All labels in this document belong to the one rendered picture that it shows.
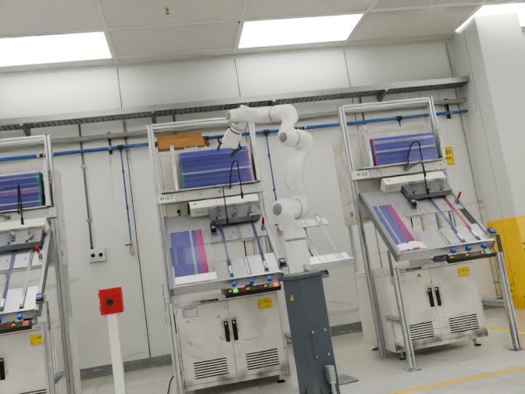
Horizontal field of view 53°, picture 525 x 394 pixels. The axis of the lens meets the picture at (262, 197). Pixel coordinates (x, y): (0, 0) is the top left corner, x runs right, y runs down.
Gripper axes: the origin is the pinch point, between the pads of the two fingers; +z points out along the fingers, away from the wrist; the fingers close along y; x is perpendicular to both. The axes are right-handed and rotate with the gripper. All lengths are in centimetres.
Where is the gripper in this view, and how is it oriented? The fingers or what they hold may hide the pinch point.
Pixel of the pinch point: (225, 152)
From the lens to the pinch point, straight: 330.1
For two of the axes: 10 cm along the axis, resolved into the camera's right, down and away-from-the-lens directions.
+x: 0.2, -4.2, 9.1
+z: -4.5, 8.1, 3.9
